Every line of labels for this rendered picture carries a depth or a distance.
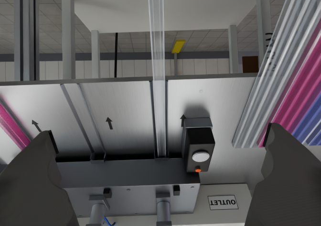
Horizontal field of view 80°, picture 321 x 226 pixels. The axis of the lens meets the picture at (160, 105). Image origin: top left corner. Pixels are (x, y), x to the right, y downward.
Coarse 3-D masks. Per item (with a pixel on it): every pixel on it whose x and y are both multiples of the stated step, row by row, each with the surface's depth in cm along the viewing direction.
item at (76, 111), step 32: (0, 96) 25; (32, 96) 25; (64, 96) 25; (96, 96) 25; (128, 96) 26; (192, 96) 26; (224, 96) 26; (0, 128) 29; (32, 128) 29; (64, 128) 30; (96, 128) 30; (128, 128) 30; (224, 128) 30; (0, 160) 35; (64, 160) 36; (224, 160) 37; (256, 160) 37; (320, 160) 38
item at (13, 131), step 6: (0, 108) 26; (0, 114) 26; (6, 114) 27; (0, 120) 26; (6, 120) 27; (12, 120) 28; (0, 126) 27; (6, 126) 27; (12, 126) 28; (6, 132) 28; (12, 132) 28; (18, 132) 29; (12, 138) 29; (18, 138) 29; (24, 138) 30; (18, 144) 30; (24, 144) 30
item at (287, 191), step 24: (264, 144) 12; (288, 144) 9; (264, 168) 10; (288, 168) 8; (312, 168) 8; (264, 192) 7; (288, 192) 7; (312, 192) 7; (264, 216) 6; (288, 216) 6; (312, 216) 6
